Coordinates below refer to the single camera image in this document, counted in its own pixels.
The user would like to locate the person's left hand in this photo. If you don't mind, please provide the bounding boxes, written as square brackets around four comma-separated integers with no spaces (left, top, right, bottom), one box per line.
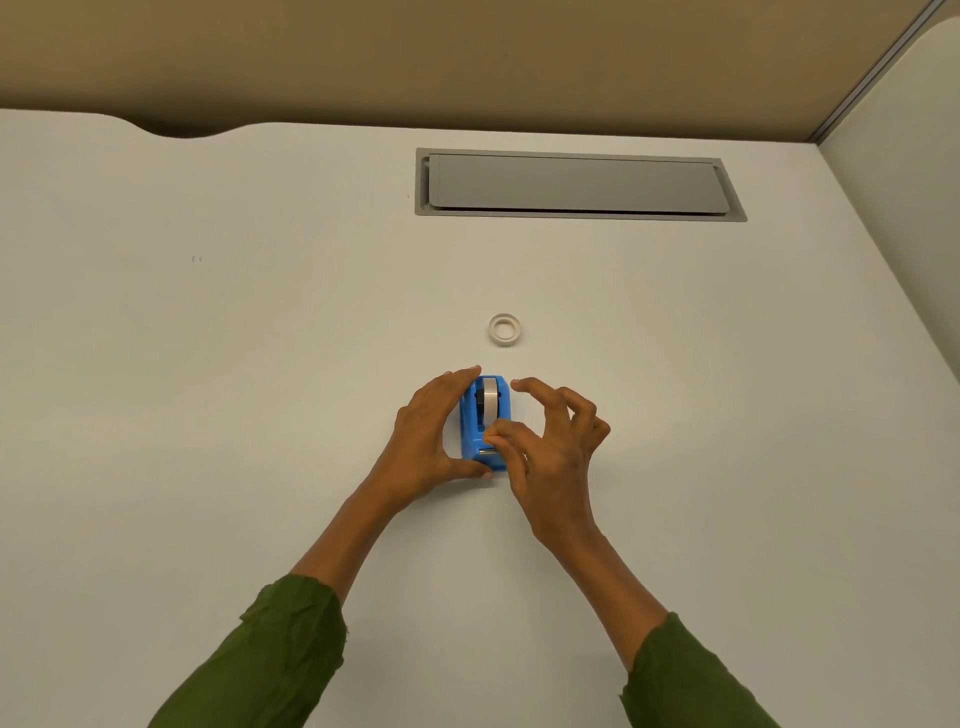
[371,365,495,514]

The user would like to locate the person's right hand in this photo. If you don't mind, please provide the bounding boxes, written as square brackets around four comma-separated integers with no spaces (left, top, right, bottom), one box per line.
[483,377,612,555]

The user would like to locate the blue tape dispenser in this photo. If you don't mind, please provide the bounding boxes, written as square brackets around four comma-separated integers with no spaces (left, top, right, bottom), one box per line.
[458,375,515,474]

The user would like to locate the person's left forearm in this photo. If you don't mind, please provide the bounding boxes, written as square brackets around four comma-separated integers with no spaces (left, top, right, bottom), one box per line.
[147,483,402,728]

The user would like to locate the person's right forearm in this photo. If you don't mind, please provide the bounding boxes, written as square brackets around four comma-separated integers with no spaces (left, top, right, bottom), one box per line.
[534,526,781,728]

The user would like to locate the beige desk partition panel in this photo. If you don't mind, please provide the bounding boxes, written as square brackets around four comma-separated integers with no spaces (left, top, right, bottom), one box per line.
[0,0,931,144]

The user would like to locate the white desk partition panel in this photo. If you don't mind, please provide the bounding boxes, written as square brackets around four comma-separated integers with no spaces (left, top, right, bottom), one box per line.
[817,13,960,376]

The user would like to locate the grey desk cable hatch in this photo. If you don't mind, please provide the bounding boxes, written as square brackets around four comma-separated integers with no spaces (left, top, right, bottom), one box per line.
[414,147,749,224]

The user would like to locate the grey metal partition post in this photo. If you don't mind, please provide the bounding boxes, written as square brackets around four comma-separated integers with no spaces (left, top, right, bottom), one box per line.
[806,0,951,145]

